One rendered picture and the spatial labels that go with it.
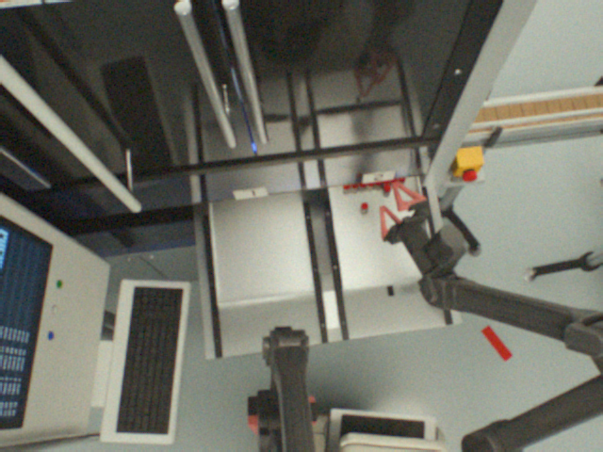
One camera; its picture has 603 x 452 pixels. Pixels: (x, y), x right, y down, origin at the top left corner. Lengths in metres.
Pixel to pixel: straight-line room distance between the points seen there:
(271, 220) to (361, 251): 0.27
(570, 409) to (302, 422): 0.44
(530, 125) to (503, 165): 0.99
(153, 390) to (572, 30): 2.54
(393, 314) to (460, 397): 0.98
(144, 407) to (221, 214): 0.57
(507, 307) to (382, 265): 0.60
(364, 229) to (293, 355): 0.67
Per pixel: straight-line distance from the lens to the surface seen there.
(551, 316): 1.04
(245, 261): 1.64
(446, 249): 1.19
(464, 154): 1.61
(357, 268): 1.62
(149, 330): 1.71
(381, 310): 1.61
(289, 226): 1.65
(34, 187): 1.48
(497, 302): 1.12
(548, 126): 1.83
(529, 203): 2.76
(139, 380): 1.71
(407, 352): 2.49
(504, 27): 1.06
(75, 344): 1.63
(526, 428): 1.16
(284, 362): 1.05
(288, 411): 0.98
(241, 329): 1.61
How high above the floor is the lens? 2.46
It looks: 75 degrees down
